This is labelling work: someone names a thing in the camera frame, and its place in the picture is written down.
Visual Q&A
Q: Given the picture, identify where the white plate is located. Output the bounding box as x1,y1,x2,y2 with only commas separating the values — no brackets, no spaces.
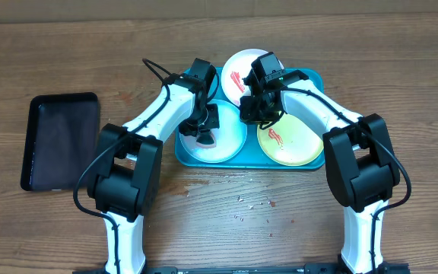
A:
221,49,267,107

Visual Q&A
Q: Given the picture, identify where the yellow green plate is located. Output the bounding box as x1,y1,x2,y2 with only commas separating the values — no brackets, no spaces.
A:
257,114,323,167

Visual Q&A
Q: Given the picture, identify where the black rectangular tray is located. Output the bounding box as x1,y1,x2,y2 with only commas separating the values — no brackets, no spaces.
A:
21,92,100,191

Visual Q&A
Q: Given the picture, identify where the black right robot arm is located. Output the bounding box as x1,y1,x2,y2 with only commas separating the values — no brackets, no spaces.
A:
240,68,406,273

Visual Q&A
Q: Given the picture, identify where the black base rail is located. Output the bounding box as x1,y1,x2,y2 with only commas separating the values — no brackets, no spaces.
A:
72,262,411,274

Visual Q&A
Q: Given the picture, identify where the teal plastic tray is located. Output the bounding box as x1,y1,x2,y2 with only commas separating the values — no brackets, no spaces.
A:
174,67,325,170

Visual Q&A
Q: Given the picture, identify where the light blue plate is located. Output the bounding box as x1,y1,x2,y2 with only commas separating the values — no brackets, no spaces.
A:
175,99,247,165

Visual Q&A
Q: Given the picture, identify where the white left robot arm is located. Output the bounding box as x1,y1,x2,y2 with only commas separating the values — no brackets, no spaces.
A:
82,71,219,273

